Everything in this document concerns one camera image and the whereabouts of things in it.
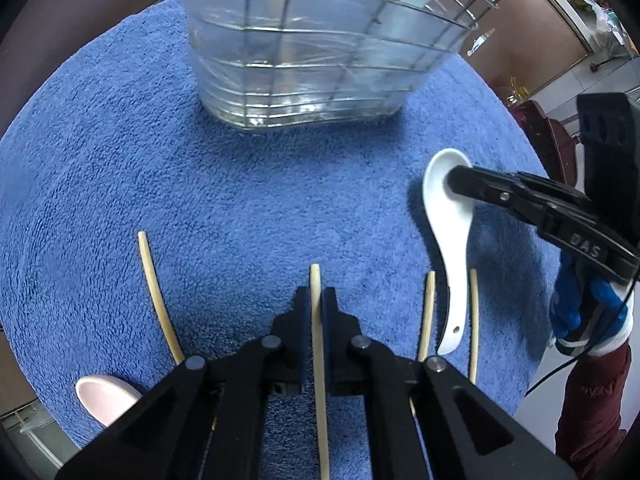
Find white ceramic spoon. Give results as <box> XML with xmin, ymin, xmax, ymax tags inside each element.
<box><xmin>422</xmin><ymin>148</ymin><xmax>474</xmax><ymax>356</ymax></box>

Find pink ceramic spoon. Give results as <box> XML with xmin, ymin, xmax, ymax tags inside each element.
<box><xmin>75</xmin><ymin>375</ymin><xmax>142</xmax><ymax>427</ymax></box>

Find dark red sleeve forearm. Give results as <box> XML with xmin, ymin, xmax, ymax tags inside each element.
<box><xmin>555</xmin><ymin>344</ymin><xmax>631</xmax><ymax>479</ymax></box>

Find dark red dustpan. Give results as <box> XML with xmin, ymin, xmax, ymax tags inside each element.
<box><xmin>511</xmin><ymin>101</ymin><xmax>578</xmax><ymax>186</ymax></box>

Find brown lower cabinets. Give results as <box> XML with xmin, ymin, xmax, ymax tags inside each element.
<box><xmin>1</xmin><ymin>0</ymin><xmax>587</xmax><ymax>127</ymax></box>

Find blue towel mat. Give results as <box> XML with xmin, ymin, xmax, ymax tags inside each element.
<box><xmin>1</xmin><ymin>0</ymin><xmax>542</xmax><ymax>446</ymax></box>

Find clear wire utensil holder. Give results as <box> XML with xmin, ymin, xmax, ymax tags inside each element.
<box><xmin>181</xmin><ymin>0</ymin><xmax>501</xmax><ymax>130</ymax></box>

